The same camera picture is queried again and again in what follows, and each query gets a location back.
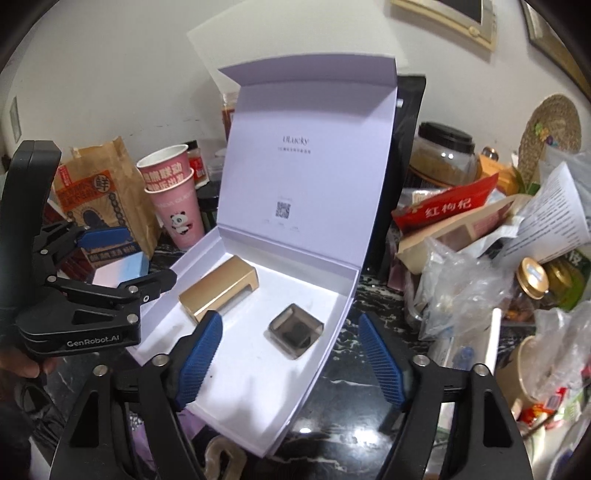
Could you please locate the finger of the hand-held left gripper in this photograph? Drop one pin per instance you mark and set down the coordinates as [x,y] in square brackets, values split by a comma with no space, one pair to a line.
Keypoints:
[101,237]
[115,293]

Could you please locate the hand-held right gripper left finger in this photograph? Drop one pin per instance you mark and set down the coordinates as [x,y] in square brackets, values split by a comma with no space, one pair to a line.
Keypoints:
[198,357]

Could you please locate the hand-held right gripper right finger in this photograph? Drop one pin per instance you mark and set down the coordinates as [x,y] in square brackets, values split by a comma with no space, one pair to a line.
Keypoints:
[383,364]

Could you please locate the gold rectangular box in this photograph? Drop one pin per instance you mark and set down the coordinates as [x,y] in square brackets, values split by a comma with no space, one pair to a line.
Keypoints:
[217,288]

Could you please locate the smoky grey square case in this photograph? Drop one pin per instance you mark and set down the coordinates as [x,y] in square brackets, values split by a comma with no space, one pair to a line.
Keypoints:
[295,330]

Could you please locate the beige hair claw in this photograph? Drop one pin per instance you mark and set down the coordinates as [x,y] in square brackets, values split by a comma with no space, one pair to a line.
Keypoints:
[221,457]

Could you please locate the purple makeup palette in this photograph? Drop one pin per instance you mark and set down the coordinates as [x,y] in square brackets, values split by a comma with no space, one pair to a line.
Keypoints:
[142,443]

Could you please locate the white gift box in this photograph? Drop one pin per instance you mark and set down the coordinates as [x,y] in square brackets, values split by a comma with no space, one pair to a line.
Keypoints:
[300,161]

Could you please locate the person's left hand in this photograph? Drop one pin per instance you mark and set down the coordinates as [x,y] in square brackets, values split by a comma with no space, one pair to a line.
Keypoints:
[21,364]

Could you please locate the small blue white box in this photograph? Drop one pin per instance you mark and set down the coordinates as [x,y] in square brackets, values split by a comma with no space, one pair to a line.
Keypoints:
[124,270]

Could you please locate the brown paper bag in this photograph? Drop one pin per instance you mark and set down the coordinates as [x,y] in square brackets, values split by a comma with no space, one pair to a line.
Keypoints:
[101,184]

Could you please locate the pink panda paper cup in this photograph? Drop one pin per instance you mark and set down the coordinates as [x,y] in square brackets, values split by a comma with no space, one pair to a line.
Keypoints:
[180,221]

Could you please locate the red printed paper cup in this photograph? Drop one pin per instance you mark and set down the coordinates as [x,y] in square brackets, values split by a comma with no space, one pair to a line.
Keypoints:
[166,173]

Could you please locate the clear plastic bag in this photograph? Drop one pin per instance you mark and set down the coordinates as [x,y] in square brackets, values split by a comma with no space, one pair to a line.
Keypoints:
[461,286]

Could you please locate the dark jar green label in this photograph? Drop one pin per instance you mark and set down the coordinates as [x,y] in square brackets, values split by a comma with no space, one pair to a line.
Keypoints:
[207,203]

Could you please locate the white stick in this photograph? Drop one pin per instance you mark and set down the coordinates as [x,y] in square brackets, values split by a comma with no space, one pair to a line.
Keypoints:
[491,337]

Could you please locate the small spice jar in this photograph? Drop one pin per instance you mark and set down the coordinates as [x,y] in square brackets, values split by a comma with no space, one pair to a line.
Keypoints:
[201,161]

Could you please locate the beige paper cup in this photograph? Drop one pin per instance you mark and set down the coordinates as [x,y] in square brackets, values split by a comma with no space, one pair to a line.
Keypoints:
[521,369]

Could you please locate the beige cardboard box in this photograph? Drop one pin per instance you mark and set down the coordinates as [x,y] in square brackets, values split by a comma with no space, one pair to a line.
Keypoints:
[461,230]

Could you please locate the red snack packet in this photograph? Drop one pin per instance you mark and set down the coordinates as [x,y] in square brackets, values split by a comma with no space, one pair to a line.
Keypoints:
[443,207]

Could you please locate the gold lid jar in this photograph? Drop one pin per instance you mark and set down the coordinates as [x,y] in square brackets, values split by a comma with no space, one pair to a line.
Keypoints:
[531,277]

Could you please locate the tall red spice jar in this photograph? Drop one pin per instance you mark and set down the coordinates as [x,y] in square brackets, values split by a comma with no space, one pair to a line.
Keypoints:
[228,115]

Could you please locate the glass jar black lid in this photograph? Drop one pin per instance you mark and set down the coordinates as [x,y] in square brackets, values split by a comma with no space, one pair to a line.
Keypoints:
[443,157]

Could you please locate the orange box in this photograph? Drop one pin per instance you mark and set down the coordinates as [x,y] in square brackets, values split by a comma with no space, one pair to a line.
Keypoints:
[491,173]

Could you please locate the black pouch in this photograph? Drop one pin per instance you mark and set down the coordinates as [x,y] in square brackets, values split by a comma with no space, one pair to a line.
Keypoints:
[406,138]

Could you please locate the printed paper leaflet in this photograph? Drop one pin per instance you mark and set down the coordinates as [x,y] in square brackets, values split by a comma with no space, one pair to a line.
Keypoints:
[554,207]

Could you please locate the round woven mat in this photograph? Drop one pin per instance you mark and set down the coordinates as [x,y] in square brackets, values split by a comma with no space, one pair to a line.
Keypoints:
[554,120]

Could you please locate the gold picture frame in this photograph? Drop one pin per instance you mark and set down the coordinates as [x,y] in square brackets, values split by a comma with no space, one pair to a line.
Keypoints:
[461,14]

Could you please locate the dark picture frame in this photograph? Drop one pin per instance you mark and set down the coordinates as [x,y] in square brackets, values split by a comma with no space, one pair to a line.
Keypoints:
[554,41]

